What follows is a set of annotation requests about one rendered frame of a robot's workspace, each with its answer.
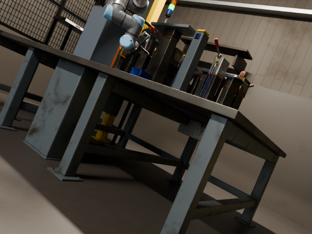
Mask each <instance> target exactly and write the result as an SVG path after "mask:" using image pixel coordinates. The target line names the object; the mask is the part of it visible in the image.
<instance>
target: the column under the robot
mask: <svg viewBox="0 0 312 234"><path fill-rule="evenodd" d="M98 75H99V74H98V73H96V72H94V71H92V70H90V69H88V68H86V67H84V66H81V65H78V64H75V63H73V62H71V61H68V60H65V59H62V58H60V59H59V61H58V64H57V66H56V69H55V71H54V73H53V75H52V78H51V80H50V83H49V85H48V87H47V89H46V91H45V94H44V96H43V98H42V101H41V103H40V105H39V108H38V110H37V112H36V115H35V117H34V119H33V122H32V124H31V126H30V129H29V131H28V133H27V136H26V138H25V140H23V142H24V143H25V144H26V145H28V146H29V147H30V148H32V149H33V150H34V151H35V152H37V153H38V154H39V155H41V156H42V157H43V158H44V159H47V160H55V161H61V160H62V158H63V155H64V153H65V151H66V148H67V146H68V144H69V141H70V139H71V137H72V135H73V133H74V130H75V128H76V126H77V123H78V121H79V118H80V116H81V114H82V112H83V109H84V107H85V104H86V102H87V100H88V98H89V95H90V93H91V90H92V88H93V86H94V84H95V82H96V79H97V77H98Z"/></svg>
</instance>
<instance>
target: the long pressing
mask: <svg viewBox="0 0 312 234"><path fill-rule="evenodd" d="M195 70H197V71H195V72H194V74H195V75H198V76H201V75H202V72H209V70H210V69H206V68H201V67H196V69H195ZM226 77H231V78H234V79H235V80H236V81H237V82H239V83H240V85H241V86H245V87H248V84H247V83H246V82H244V81H243V80H242V79H241V78H240V77H239V76H238V75H235V74H230V73H225V76H224V78H225V79H227V78H226Z"/></svg>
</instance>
